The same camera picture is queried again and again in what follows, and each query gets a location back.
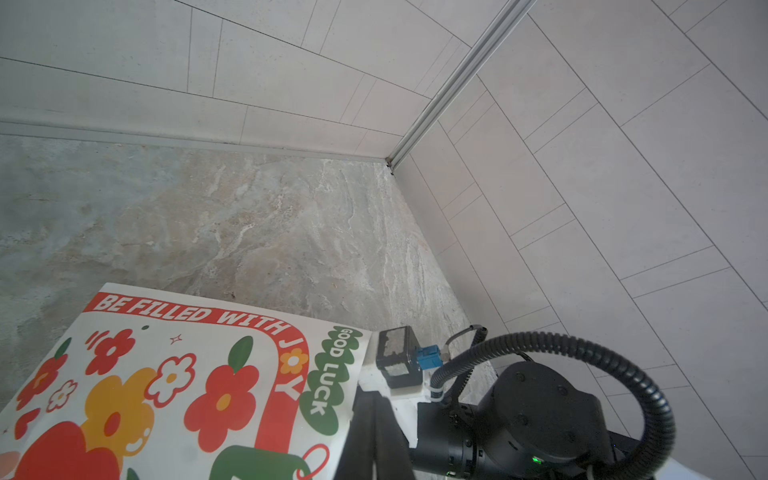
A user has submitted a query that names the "white floral paper bag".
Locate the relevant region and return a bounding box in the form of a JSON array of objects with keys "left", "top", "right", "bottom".
[{"left": 1, "top": 283, "right": 371, "bottom": 479}]

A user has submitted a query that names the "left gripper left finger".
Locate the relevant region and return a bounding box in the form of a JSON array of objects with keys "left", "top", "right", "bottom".
[{"left": 334, "top": 388, "right": 378, "bottom": 480}]

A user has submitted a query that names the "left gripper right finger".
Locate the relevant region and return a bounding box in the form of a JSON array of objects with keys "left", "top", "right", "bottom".
[{"left": 374, "top": 392, "right": 415, "bottom": 480}]

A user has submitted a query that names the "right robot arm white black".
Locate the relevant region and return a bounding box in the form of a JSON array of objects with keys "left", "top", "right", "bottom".
[{"left": 409, "top": 331, "right": 702, "bottom": 479}]

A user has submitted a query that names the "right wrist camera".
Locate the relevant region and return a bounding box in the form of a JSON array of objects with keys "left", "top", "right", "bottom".
[{"left": 375, "top": 326, "right": 444, "bottom": 390}]

